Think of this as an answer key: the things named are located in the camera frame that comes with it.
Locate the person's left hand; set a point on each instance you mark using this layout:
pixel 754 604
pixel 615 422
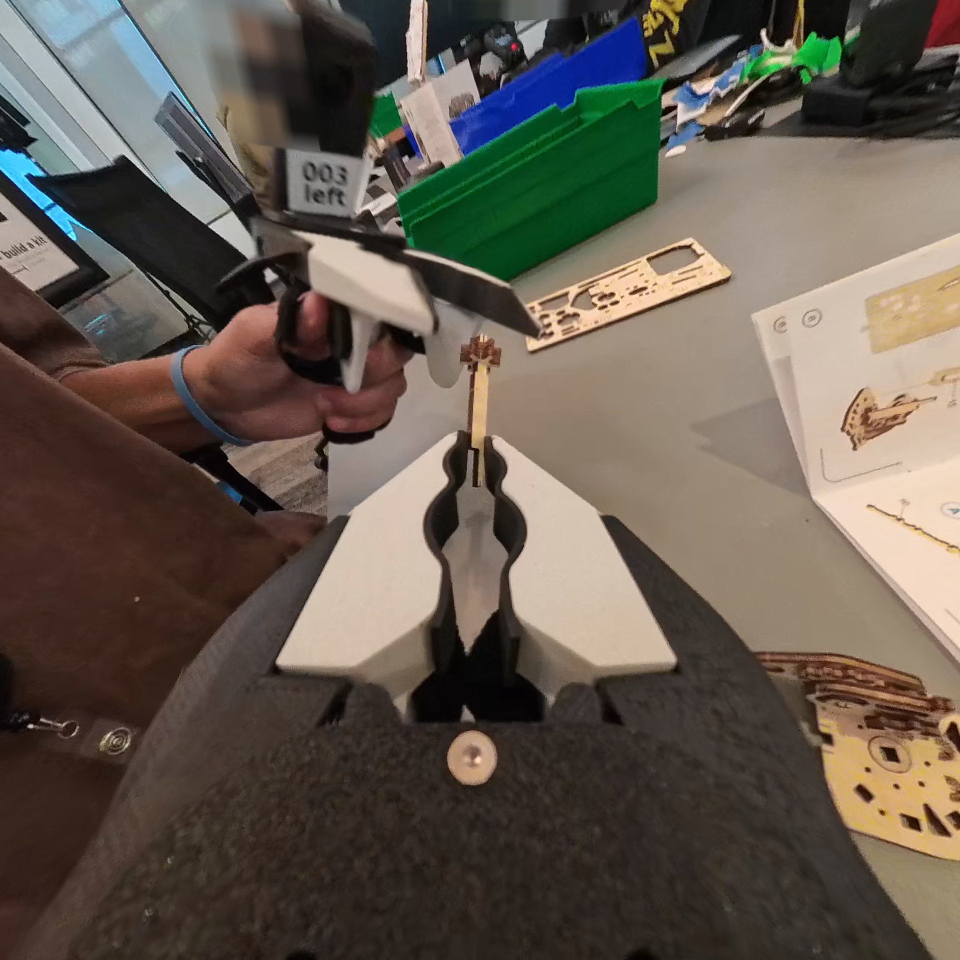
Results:
pixel 240 382

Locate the metal badge clip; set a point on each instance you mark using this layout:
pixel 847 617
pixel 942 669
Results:
pixel 105 741

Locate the green and white scraps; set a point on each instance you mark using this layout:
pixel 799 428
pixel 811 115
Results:
pixel 802 52

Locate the white instruction booklet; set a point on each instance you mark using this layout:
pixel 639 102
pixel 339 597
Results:
pixel 862 450

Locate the small black gadget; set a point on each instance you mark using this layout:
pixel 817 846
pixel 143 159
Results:
pixel 506 52

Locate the blue plastic bin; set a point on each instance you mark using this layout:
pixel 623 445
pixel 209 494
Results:
pixel 540 90

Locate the white cards in bin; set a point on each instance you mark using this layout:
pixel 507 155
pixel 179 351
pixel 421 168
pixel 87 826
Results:
pixel 439 112

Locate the black and yellow cloth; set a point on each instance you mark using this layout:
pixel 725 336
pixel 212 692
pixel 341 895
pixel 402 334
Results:
pixel 690 37

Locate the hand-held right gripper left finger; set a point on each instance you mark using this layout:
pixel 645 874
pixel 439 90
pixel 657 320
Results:
pixel 360 592

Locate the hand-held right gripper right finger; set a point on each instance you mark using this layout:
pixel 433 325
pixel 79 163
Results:
pixel 592 592

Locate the black folding chair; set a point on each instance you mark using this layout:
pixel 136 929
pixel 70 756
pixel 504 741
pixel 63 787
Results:
pixel 150 225

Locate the black device on table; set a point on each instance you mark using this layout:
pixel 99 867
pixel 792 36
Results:
pixel 885 67

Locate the blue and white paper scraps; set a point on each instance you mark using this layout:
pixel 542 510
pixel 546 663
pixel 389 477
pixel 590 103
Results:
pixel 705 112

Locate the wooden stick part with gear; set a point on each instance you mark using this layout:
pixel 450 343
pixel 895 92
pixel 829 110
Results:
pixel 480 405

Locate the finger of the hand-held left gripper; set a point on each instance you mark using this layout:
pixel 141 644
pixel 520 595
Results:
pixel 367 285
pixel 450 356

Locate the blue wristband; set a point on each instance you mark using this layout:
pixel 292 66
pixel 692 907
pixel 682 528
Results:
pixel 191 397

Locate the white framed sign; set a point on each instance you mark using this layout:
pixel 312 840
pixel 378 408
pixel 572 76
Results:
pixel 37 262

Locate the green plastic bin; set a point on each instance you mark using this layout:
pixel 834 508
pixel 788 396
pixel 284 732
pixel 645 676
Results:
pixel 525 195

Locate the laser-cut wooden parts sheet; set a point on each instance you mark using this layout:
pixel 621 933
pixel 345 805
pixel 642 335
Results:
pixel 705 281

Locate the wooden gear model assembly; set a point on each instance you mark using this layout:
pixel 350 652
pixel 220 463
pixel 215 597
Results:
pixel 877 757

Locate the person's left forearm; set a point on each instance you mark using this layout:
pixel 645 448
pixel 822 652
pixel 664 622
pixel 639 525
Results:
pixel 120 397

